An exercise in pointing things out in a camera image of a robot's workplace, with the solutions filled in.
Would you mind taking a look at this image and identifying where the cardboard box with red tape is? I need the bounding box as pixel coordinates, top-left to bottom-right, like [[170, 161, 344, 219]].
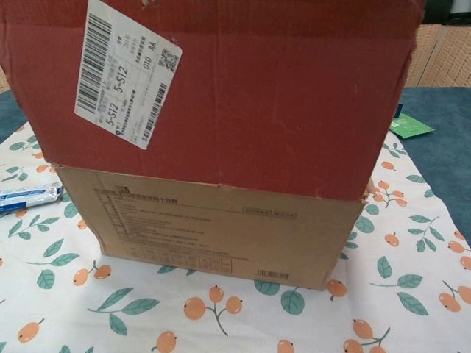
[[0, 0, 424, 293]]

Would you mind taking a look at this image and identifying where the floral print tablecloth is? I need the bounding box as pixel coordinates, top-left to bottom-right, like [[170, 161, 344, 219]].
[[0, 121, 471, 353]]

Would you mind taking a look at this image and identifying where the green sachet packet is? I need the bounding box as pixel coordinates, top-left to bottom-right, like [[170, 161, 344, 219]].
[[390, 113, 435, 139]]

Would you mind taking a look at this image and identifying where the blue white toothpaste tube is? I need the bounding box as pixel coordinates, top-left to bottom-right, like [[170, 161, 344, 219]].
[[0, 180, 63, 218]]

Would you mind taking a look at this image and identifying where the woven bamboo folding screen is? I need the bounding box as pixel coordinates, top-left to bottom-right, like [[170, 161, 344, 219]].
[[0, 21, 471, 95]]

